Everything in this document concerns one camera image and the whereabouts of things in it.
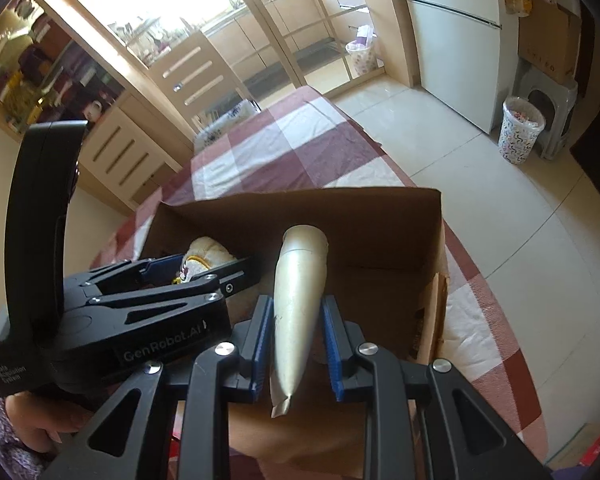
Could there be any white sock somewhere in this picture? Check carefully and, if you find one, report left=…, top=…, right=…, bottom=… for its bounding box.
left=180, top=236, right=239, bottom=283

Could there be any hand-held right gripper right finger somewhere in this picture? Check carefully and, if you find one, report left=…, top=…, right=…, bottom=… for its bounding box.
left=322, top=296, right=551, bottom=480

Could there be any white fridge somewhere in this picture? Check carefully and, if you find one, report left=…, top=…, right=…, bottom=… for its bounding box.
left=394, top=0, right=503, bottom=135

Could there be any patterned wastebasket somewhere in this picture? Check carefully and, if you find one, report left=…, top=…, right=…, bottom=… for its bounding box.
left=497, top=96, right=547, bottom=164

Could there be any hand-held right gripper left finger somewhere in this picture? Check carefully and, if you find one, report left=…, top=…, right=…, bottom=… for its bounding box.
left=45, top=295, right=273, bottom=480

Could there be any white wastebasket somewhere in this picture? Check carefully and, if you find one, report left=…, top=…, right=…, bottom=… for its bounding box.
left=345, top=25, right=379, bottom=78

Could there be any red box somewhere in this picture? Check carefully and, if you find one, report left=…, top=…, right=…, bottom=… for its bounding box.
left=575, top=422, right=600, bottom=466

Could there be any checked tablecloth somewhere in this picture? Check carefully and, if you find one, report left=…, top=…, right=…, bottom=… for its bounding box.
left=87, top=85, right=548, bottom=441

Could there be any large printed cardboard box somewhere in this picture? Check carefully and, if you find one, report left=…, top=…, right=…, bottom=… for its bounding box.
left=141, top=187, right=451, bottom=466

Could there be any display shelf with jars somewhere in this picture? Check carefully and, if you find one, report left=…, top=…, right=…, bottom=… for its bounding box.
left=0, top=0, right=128, bottom=133

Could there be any grey plastic stool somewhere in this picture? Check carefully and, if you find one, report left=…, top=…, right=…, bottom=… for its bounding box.
left=511, top=57, right=579, bottom=161

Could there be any patterned seat cushion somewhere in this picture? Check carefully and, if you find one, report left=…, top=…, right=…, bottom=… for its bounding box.
left=194, top=100, right=260, bottom=151

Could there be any person's left hand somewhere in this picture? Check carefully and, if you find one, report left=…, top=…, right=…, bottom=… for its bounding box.
left=5, top=392, right=98, bottom=448

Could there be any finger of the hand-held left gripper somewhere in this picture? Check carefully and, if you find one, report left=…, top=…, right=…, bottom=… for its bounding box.
left=82, top=254, right=186, bottom=297
left=87, top=255, right=254, bottom=323

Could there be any cream cosmetic tube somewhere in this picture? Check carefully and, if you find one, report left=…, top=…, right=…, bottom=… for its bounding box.
left=269, top=225, right=329, bottom=419

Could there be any small cardboard box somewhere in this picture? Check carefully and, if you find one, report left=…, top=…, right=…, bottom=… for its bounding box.
left=517, top=0, right=582, bottom=84

